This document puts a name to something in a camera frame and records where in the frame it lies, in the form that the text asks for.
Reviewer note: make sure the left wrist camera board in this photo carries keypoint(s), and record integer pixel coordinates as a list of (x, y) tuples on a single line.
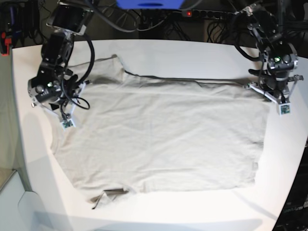
[(284, 108)]

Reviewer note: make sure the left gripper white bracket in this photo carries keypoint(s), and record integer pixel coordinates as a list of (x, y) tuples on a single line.
[(276, 91)]

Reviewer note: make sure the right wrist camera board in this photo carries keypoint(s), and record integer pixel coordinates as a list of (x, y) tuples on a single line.
[(68, 123)]

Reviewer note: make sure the blue plastic box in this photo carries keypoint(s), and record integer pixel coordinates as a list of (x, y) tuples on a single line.
[(149, 4)]

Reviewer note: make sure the black power strip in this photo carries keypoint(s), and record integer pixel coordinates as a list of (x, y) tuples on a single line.
[(205, 14)]

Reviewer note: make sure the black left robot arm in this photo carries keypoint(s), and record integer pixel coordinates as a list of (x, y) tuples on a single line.
[(278, 58)]

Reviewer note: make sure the beige t-shirt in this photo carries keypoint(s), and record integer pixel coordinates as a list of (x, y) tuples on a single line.
[(145, 135)]

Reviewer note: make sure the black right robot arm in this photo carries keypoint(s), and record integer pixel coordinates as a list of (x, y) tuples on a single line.
[(68, 20)]

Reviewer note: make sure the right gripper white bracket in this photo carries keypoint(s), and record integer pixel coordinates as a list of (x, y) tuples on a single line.
[(56, 102)]

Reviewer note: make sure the red black tool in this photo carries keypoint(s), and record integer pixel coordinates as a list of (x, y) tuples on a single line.
[(5, 43)]

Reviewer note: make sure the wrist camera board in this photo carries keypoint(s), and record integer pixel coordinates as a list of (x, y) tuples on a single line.
[(284, 108), (68, 123)]

